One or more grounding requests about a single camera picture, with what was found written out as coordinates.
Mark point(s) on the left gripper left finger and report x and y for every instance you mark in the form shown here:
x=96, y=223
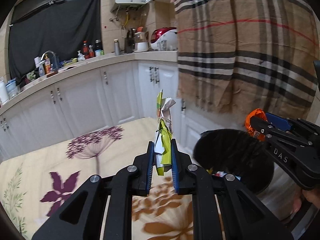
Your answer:
x=102, y=207

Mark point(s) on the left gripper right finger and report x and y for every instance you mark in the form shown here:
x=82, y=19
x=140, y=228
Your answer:
x=223, y=208

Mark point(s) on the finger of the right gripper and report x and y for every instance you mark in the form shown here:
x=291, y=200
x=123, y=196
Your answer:
x=278, y=122

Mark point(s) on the orange wrapper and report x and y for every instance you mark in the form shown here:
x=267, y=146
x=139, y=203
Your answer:
x=253, y=123

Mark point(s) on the yellow green wrapper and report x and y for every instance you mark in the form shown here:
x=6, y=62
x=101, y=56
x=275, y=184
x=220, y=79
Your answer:
x=163, y=134

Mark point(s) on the black trash bin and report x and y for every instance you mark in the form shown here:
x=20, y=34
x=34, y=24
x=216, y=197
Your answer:
x=236, y=152

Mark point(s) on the chrome kitchen faucet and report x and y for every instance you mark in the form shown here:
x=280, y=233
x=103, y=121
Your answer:
x=50, y=60

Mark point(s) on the person hand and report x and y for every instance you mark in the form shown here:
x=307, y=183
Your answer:
x=313, y=197

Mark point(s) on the plaid beige curtain cloth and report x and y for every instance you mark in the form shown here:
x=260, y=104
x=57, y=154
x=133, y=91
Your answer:
x=235, y=56

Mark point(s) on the white lower cabinets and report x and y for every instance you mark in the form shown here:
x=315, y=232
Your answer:
x=82, y=100

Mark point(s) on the red white rice cooker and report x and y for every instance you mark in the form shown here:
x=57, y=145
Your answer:
x=164, y=39

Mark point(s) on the white thermos jug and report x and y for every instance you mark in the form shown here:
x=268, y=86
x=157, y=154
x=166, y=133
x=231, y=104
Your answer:
x=3, y=92

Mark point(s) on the white blender jug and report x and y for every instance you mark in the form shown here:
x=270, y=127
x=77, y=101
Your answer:
x=141, y=42

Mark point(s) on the steel thermos bottle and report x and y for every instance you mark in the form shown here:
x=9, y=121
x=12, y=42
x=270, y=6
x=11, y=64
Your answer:
x=116, y=47

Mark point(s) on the black window curtain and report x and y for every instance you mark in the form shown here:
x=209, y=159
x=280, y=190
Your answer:
x=57, y=25

